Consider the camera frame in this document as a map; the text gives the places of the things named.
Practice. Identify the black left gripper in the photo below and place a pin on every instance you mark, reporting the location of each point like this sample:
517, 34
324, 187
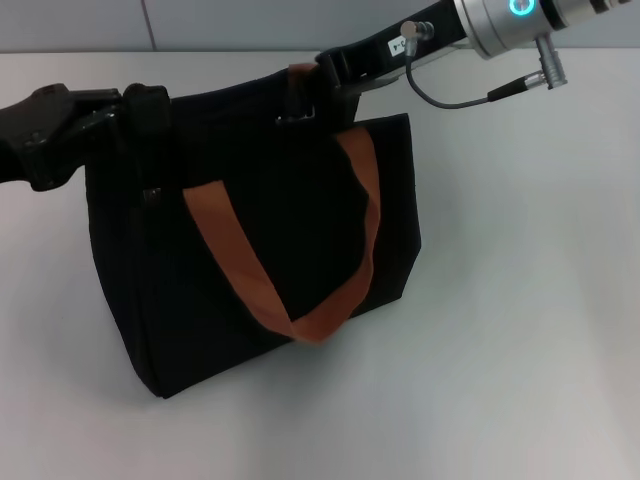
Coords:
40, 140

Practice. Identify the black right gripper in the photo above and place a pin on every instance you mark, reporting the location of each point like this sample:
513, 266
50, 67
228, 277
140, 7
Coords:
410, 42

